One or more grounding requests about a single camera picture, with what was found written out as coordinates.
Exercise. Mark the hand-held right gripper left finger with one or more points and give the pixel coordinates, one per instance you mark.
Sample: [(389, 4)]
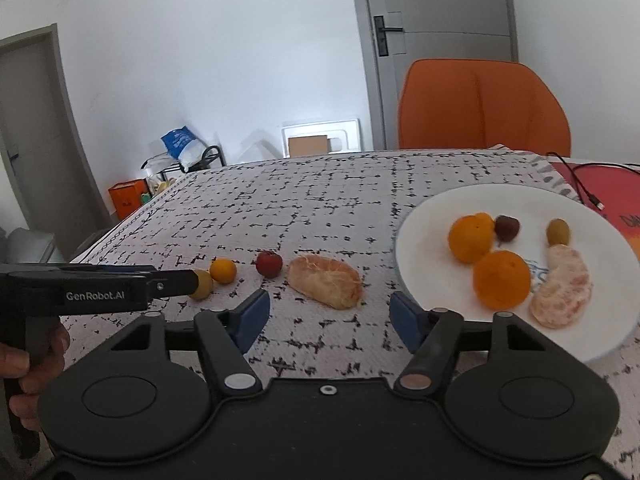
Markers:
[(254, 317)]

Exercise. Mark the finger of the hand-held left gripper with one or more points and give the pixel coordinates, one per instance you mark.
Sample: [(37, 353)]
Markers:
[(172, 282)]

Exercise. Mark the medium orange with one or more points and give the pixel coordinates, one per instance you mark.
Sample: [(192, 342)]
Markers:
[(470, 237)]

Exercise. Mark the peeled orange half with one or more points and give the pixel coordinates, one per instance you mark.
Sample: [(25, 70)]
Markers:
[(325, 280)]

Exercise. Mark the black and white patterned tablecloth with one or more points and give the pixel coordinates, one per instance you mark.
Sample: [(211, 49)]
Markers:
[(325, 200)]

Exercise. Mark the peeled orange crescent piece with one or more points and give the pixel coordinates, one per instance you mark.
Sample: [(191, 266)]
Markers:
[(562, 292)]

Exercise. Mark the olive green round fruit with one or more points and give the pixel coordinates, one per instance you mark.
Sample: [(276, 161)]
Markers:
[(558, 231)]

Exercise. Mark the yellow bunch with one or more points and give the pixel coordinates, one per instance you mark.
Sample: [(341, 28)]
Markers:
[(164, 186)]

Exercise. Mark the bright red small fruit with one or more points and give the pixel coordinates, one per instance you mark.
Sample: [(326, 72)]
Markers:
[(269, 263)]

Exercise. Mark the yellow-green round fruit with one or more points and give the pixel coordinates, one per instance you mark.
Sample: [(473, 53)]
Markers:
[(204, 287)]

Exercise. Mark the orange chair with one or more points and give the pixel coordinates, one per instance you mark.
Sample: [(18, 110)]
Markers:
[(480, 105)]

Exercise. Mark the orange box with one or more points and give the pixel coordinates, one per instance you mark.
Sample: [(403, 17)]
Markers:
[(125, 199)]

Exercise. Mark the dark red small fruit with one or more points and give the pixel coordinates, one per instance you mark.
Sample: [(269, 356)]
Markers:
[(507, 227)]

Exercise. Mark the small orange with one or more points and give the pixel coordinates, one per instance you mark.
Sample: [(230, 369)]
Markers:
[(223, 270)]

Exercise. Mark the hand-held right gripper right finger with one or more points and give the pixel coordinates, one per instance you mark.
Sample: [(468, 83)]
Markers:
[(406, 320)]

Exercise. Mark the blue and white bag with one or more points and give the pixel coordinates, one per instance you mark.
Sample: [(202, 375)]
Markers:
[(182, 147)]

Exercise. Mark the white plate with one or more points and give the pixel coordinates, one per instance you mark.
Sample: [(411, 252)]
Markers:
[(435, 270)]

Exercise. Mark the grey side door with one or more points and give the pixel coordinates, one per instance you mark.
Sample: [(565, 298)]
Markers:
[(35, 135)]

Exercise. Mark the brown cardboard piece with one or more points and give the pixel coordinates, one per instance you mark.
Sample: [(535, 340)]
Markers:
[(308, 146)]

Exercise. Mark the green bottle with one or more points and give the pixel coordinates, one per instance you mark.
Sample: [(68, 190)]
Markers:
[(146, 199)]

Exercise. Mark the white framed board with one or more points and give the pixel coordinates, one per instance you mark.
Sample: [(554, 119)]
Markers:
[(345, 130)]

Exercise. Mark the grey seat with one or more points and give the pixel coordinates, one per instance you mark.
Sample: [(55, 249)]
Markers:
[(27, 245)]

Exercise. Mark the large orange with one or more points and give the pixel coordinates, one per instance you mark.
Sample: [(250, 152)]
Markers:
[(501, 280)]

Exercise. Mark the person's left hand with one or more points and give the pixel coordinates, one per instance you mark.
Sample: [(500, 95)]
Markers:
[(45, 360)]

